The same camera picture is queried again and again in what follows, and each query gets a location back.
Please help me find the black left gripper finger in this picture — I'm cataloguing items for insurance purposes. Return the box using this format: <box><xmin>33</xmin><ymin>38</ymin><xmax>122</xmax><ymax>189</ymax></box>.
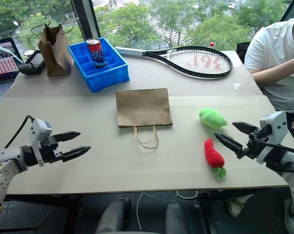
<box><xmin>61</xmin><ymin>146</ymin><xmax>92</xmax><ymax>163</ymax></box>
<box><xmin>55</xmin><ymin>131</ymin><xmax>81</xmax><ymax>143</ymax></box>

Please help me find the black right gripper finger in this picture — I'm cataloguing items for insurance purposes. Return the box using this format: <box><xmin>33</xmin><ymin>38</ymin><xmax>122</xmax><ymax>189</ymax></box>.
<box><xmin>232</xmin><ymin>122</ymin><xmax>259</xmax><ymax>135</ymax></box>
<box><xmin>214</xmin><ymin>132</ymin><xmax>244</xmax><ymax>159</ymax></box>

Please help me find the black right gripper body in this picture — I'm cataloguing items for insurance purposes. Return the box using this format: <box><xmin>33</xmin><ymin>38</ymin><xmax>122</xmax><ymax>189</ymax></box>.
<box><xmin>241</xmin><ymin>128</ymin><xmax>272</xmax><ymax>160</ymax></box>

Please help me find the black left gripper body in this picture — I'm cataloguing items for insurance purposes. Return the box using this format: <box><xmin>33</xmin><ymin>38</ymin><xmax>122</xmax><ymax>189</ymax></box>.
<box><xmin>38</xmin><ymin>135</ymin><xmax>64</xmax><ymax>164</ymax></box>

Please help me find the flat brown paper bag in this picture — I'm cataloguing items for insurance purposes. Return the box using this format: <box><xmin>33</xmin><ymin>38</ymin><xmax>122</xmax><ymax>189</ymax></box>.
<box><xmin>115</xmin><ymin>88</ymin><xmax>174</xmax><ymax>150</ymax></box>

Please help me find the red plush chili pepper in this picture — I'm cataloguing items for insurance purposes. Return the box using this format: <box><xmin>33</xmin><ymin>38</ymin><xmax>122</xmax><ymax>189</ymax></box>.
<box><xmin>203</xmin><ymin>138</ymin><xmax>227</xmax><ymax>179</ymax></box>

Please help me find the green plush toy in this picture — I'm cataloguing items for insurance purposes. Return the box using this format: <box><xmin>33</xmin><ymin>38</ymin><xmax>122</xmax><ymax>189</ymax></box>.
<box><xmin>198</xmin><ymin>107</ymin><xmax>229</xmax><ymax>129</ymax></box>

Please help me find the person in white t-shirt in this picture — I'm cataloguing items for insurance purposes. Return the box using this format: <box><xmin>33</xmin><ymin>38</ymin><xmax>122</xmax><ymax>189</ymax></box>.
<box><xmin>243</xmin><ymin>0</ymin><xmax>294</xmax><ymax>152</ymax></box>

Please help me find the blue plastic divided crate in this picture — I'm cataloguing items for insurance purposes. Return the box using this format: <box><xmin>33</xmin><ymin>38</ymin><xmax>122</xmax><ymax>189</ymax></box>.
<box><xmin>67</xmin><ymin>37</ymin><xmax>130</xmax><ymax>94</ymax></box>

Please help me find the grey rounded robot leg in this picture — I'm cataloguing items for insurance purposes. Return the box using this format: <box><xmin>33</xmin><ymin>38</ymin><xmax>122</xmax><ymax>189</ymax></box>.
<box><xmin>165</xmin><ymin>200</ymin><xmax>186</xmax><ymax>234</ymax></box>
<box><xmin>95</xmin><ymin>197</ymin><xmax>131</xmax><ymax>234</ymax></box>

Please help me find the black handheld game controller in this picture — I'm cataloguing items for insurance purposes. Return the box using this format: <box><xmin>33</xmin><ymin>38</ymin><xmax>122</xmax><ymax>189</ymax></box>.
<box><xmin>18</xmin><ymin>50</ymin><xmax>46</xmax><ymax>76</ymax></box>

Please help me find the red blue soda can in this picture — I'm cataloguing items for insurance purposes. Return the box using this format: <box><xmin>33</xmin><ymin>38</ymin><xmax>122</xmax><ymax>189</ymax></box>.
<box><xmin>86</xmin><ymin>38</ymin><xmax>107</xmax><ymax>69</ymax></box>

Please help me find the black white tennis racket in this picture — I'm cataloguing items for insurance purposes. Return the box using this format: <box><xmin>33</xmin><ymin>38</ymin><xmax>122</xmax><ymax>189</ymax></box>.
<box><xmin>114</xmin><ymin>45</ymin><xmax>234</xmax><ymax>79</ymax></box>

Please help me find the open laptop computer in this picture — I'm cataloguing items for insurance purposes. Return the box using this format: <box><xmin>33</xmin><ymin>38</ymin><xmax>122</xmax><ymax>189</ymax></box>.
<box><xmin>0</xmin><ymin>37</ymin><xmax>24</xmax><ymax>112</ymax></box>

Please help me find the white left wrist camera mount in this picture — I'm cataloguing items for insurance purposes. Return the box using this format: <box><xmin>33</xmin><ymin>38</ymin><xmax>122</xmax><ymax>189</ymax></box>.
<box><xmin>27</xmin><ymin>118</ymin><xmax>53</xmax><ymax>168</ymax></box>

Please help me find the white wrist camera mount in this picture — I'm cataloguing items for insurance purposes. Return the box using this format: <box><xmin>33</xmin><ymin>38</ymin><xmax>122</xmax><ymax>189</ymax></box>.
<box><xmin>27</xmin><ymin>118</ymin><xmax>53</xmax><ymax>168</ymax></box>
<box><xmin>256</xmin><ymin>111</ymin><xmax>288</xmax><ymax>164</ymax></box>

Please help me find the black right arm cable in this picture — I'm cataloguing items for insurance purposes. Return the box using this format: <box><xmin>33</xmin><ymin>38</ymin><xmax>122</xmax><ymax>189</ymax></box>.
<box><xmin>253</xmin><ymin>135</ymin><xmax>294</xmax><ymax>157</ymax></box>

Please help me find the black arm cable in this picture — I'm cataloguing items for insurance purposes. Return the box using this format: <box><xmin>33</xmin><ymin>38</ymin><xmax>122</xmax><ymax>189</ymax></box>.
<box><xmin>4</xmin><ymin>115</ymin><xmax>36</xmax><ymax>149</ymax></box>
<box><xmin>253</xmin><ymin>135</ymin><xmax>294</xmax><ymax>157</ymax></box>

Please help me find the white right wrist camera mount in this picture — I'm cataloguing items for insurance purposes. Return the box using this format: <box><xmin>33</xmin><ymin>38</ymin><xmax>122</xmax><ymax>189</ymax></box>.
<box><xmin>256</xmin><ymin>111</ymin><xmax>288</xmax><ymax>164</ymax></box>

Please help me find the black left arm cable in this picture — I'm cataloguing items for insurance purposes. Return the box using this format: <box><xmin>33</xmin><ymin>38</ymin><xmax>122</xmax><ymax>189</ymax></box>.
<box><xmin>4</xmin><ymin>115</ymin><xmax>36</xmax><ymax>149</ymax></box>

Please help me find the white cable under table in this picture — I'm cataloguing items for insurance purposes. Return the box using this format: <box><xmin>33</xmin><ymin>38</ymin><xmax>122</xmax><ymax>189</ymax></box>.
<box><xmin>136</xmin><ymin>190</ymin><xmax>198</xmax><ymax>232</ymax></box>

